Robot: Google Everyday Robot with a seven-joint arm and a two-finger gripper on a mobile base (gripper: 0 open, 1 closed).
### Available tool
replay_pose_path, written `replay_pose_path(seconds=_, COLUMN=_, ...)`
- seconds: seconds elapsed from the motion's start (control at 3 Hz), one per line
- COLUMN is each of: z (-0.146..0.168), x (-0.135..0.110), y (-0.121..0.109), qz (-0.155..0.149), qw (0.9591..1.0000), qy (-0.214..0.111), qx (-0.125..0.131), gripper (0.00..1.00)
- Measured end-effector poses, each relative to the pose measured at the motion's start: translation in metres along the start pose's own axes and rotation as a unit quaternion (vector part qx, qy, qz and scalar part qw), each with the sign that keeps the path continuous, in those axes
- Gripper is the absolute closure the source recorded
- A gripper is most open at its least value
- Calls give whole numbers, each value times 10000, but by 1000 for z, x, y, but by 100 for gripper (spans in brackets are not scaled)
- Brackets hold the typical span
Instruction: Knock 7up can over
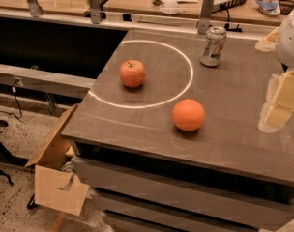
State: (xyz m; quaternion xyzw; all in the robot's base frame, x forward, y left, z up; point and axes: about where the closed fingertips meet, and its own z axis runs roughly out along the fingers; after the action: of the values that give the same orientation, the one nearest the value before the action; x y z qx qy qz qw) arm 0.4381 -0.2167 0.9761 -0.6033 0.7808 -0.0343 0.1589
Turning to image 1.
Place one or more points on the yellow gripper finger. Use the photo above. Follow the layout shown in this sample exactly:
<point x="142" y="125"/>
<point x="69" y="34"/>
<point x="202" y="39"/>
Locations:
<point x="268" y="43"/>
<point x="279" y="105"/>

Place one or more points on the silver 7up soda can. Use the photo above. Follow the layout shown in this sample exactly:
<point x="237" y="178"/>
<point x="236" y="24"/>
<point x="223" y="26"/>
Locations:
<point x="215" y="40"/>

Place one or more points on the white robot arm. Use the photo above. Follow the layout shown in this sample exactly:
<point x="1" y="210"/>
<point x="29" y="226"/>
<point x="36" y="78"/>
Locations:
<point x="285" y="42"/>

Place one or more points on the white blue crumpled bag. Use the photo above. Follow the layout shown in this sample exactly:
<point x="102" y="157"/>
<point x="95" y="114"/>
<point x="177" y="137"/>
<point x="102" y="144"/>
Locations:
<point x="268" y="8"/>

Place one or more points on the black mesh cup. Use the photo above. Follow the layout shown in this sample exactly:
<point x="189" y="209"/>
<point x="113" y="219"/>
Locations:
<point x="286" y="6"/>

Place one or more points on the grey power strip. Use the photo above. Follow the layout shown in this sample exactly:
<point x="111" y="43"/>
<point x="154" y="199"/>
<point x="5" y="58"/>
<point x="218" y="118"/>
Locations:
<point x="226" y="4"/>

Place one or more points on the orange ball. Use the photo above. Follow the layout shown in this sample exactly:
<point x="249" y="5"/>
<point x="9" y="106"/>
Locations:
<point x="188" y="115"/>

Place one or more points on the clear plastic cup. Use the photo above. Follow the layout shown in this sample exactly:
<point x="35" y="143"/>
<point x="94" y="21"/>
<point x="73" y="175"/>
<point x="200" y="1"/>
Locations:
<point x="170" y="8"/>

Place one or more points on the red apple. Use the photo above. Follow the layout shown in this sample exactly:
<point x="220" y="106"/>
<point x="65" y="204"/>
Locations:
<point x="132" y="73"/>

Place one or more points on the grey drawer cabinet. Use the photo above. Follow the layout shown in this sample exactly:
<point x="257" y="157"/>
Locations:
<point x="140" y="202"/>

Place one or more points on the cardboard box on floor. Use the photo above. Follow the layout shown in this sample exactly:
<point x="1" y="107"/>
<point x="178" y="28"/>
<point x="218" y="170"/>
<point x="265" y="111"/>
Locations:
<point x="54" y="188"/>

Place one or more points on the black chair base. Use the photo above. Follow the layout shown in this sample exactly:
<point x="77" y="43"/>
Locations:
<point x="7" y="157"/>

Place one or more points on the metal bracket post right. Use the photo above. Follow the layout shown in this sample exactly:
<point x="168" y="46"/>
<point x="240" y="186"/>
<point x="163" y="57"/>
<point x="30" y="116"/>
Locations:
<point x="205" y="15"/>

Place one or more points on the metal bracket post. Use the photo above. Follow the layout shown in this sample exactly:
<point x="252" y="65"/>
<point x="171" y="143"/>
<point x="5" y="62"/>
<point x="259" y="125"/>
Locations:
<point x="95" y="11"/>
<point x="34" y="8"/>
<point x="205" y="15"/>

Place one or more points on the metal bracket post middle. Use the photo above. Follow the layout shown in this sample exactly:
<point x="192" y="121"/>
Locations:
<point x="95" y="11"/>

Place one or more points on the metal bracket post left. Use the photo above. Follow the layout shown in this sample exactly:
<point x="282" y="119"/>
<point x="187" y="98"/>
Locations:
<point x="34" y="8"/>

